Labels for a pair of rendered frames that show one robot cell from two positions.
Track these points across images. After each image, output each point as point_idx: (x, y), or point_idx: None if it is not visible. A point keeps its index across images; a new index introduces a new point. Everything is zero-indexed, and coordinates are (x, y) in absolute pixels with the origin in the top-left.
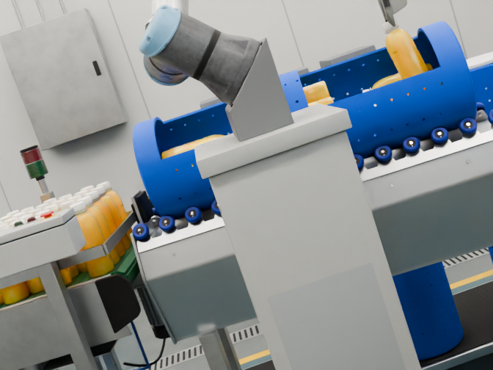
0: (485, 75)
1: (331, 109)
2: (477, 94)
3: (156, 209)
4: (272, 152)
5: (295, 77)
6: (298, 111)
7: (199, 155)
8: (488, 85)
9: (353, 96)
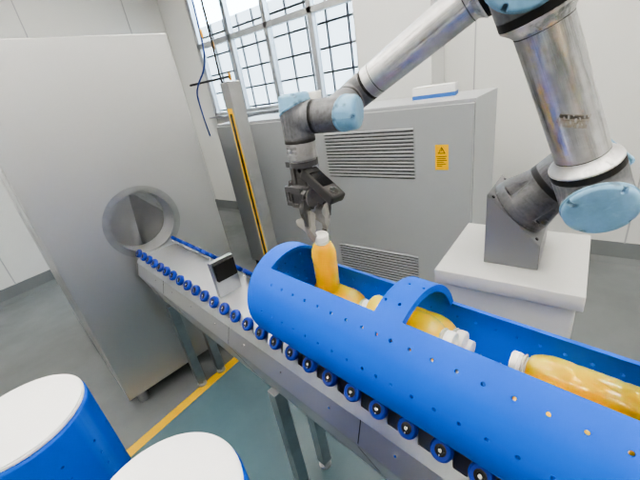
0: (91, 396)
1: (464, 234)
2: (100, 421)
3: None
4: None
5: (414, 277)
6: (462, 265)
7: (586, 249)
8: (97, 405)
9: (389, 280)
